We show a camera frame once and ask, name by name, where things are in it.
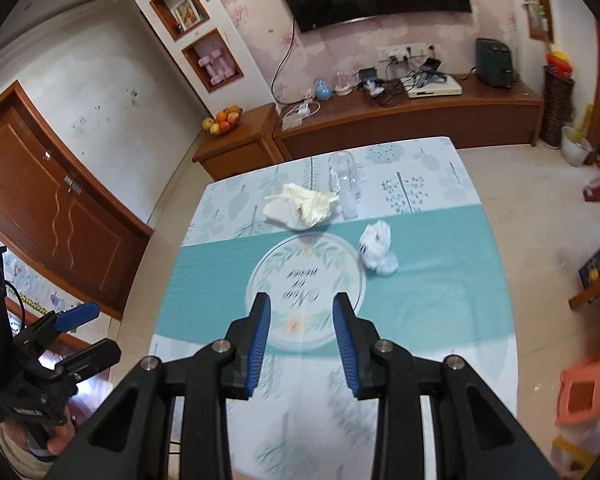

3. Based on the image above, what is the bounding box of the white wall socket panel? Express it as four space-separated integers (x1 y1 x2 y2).
377 42 438 61

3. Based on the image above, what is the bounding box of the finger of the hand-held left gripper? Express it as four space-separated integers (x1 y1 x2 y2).
45 338 122 389
15 302 101 361

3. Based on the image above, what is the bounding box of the black appliance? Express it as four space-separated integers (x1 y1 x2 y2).
475 37 515 88

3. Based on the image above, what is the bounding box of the framed picture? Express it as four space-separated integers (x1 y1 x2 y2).
169 0 202 31

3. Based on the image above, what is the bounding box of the long wooden television cabinet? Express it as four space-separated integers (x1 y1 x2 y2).
272 74 546 163

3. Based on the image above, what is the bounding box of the white wall niche shelf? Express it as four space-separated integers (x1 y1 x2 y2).
107 0 246 94

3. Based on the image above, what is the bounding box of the clear plastic bottle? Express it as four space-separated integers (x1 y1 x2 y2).
327 150 363 221

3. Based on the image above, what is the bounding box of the person's left forearm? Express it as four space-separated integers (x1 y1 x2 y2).
0 432 56 480

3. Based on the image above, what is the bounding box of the dark blue box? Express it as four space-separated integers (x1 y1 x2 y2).
577 247 600 291

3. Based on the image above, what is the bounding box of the fruit bowl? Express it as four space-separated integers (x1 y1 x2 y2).
202 104 244 136

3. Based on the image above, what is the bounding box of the small wooden side cabinet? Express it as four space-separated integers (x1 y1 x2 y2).
192 102 281 181

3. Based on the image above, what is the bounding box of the black power adapter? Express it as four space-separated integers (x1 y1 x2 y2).
357 67 381 92

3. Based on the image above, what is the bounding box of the person's left hand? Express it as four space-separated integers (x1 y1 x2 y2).
2 404 79 460

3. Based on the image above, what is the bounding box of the white set-top box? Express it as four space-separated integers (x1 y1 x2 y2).
404 74 463 98

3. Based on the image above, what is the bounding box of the brown wooden double door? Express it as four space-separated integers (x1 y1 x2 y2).
0 80 154 321

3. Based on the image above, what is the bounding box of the teal white patterned tablecloth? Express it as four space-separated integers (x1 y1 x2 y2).
147 135 521 480

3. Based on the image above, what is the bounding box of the cream crumpled bag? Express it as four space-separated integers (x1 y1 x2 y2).
262 182 341 232

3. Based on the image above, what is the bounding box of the white crumpled wrapper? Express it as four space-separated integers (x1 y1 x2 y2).
357 220 400 276

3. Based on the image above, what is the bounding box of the dark wicker basket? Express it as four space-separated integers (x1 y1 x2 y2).
540 65 576 148

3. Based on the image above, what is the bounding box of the pink plastic stool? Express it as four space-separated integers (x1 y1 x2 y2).
555 355 600 428

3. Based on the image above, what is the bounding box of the wooden framed wall hanging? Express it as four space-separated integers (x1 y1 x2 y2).
515 0 555 43

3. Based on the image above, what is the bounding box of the pink dumbbell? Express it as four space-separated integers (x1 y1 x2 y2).
209 66 237 87
197 51 226 72

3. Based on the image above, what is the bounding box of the white bucket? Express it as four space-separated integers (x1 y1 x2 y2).
560 125 595 167

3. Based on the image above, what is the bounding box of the black stand device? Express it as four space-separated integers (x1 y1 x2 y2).
420 57 448 86

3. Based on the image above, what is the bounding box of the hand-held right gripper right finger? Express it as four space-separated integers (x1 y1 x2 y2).
332 291 561 480

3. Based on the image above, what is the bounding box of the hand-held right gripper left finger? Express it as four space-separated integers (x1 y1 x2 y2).
42 291 272 480

